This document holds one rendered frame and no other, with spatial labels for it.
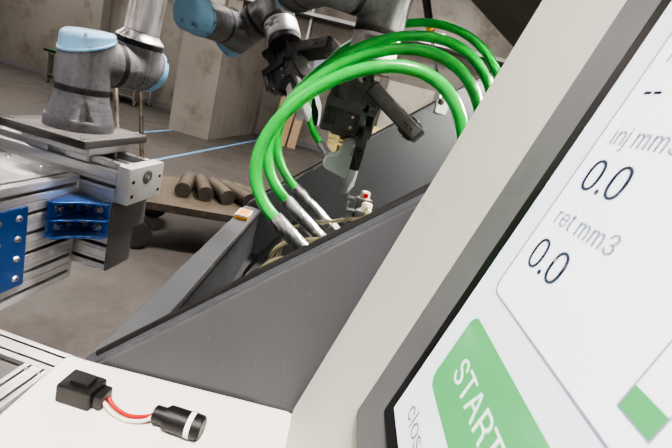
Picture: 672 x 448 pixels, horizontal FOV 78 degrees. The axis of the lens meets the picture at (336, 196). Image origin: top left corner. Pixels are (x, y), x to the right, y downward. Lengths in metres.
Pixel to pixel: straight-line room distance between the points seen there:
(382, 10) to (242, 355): 0.49
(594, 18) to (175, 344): 0.40
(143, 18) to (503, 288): 1.13
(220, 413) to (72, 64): 0.88
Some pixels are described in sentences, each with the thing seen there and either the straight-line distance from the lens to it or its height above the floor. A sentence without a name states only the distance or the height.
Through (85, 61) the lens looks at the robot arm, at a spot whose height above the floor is 1.20.
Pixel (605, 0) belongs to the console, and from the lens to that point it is 0.26.
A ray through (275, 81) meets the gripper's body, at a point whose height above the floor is 1.26.
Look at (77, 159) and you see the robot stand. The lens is 1.13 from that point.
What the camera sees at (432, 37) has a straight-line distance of 0.61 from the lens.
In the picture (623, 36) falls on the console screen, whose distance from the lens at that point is 0.21.
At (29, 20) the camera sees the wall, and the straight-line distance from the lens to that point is 12.23.
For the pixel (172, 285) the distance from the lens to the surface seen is 0.66.
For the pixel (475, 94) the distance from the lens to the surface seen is 0.53.
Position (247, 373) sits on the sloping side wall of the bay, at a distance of 0.43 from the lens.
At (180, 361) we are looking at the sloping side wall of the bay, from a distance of 0.44.
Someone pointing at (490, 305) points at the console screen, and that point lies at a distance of 0.17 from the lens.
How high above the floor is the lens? 1.27
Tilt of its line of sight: 14 degrees down
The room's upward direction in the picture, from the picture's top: 15 degrees clockwise
